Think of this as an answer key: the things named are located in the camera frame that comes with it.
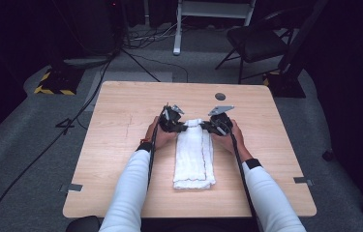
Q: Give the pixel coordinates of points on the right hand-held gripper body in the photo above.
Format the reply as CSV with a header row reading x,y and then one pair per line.
x,y
220,124

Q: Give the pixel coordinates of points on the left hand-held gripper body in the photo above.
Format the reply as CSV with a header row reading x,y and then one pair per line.
x,y
170,121

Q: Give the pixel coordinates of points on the white towel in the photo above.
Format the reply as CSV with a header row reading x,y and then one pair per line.
x,y
192,158

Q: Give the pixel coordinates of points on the person's left hand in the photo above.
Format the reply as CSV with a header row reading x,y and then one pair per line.
x,y
163,137

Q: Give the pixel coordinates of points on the person's right hand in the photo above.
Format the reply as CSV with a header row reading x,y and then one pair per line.
x,y
232,141

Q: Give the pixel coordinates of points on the grey round table grommet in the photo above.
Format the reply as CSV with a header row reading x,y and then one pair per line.
x,y
220,96

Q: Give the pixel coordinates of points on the black folding chair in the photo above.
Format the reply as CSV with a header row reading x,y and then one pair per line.
x,y
253,43

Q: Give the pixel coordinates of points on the white metal stand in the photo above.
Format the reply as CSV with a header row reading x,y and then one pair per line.
x,y
178,32

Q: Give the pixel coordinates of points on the grey tape strip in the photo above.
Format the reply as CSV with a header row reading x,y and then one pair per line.
x,y
72,187
303,181

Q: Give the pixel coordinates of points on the black floor tape cross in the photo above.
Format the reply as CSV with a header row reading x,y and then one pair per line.
x,y
65,125

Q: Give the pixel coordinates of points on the black caster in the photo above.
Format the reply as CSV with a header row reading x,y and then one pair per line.
x,y
328,155

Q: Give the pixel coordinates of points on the black slanted stand pole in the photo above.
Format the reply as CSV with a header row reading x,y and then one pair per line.
x,y
301,35

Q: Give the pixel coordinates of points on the black seat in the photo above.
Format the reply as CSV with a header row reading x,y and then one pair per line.
x,y
84,225

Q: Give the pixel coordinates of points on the black yellow striped base plate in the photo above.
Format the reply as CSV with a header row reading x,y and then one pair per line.
x,y
287,86
60,80

